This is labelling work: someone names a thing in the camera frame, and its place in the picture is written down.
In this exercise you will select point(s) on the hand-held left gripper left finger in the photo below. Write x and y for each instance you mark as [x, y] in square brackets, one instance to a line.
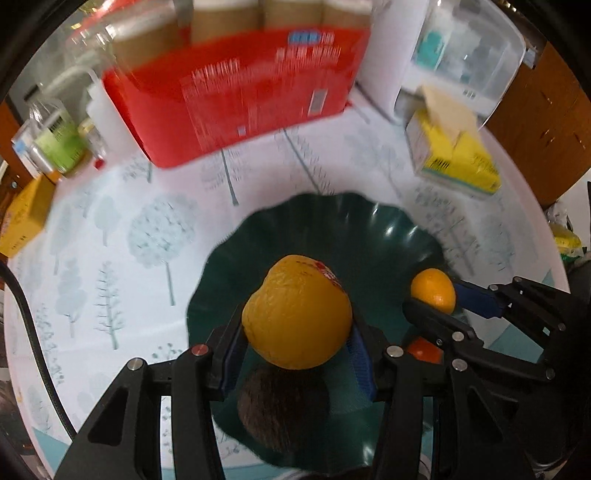
[233, 357]

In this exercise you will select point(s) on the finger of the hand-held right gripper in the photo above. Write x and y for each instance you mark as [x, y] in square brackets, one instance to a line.
[478, 300]
[434, 323]

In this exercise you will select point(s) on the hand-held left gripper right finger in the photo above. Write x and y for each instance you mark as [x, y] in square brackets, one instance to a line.
[362, 364]

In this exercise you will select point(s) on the small yellow-orange mandarin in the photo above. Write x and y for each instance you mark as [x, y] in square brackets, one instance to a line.
[434, 290]

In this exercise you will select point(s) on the large orange with red sticker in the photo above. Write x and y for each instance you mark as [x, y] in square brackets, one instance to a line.
[295, 314]

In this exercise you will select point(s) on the dark green scalloped plate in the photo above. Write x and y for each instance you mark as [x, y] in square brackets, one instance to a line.
[332, 230]

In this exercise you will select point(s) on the red tomatoes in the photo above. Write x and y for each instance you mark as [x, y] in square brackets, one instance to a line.
[422, 350]

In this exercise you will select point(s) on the brown kiwi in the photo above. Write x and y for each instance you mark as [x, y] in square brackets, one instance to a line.
[281, 410]

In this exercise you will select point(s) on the yellow plastic bag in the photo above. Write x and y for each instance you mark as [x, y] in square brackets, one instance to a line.
[565, 235]

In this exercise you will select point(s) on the yellow tissue pack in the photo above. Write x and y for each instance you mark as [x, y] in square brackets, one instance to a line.
[466, 157]

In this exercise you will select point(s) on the wooden cabinet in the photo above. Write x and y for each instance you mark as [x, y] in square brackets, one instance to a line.
[540, 115]

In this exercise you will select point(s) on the yellow cardboard box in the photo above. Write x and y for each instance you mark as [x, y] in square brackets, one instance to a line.
[23, 217]

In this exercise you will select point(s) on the small glass jar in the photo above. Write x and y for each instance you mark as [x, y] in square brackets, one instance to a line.
[92, 138]

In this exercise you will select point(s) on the red packaging box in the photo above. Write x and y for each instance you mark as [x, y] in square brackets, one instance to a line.
[231, 92]

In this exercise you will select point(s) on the clear plastic container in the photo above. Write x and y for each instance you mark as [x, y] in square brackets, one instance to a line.
[392, 46]

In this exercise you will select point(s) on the green label plastic bottle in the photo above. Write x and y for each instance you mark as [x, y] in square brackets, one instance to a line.
[60, 143]

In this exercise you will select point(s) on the white squeeze bottle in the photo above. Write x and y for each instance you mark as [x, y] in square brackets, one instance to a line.
[104, 110]

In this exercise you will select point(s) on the blue and white carton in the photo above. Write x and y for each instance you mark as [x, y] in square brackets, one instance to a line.
[25, 154]

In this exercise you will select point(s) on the cardboard tube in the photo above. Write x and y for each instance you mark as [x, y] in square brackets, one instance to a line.
[147, 46]
[226, 21]
[291, 14]
[346, 11]

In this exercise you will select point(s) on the clear plastic pitcher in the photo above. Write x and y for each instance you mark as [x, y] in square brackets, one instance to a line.
[78, 55]

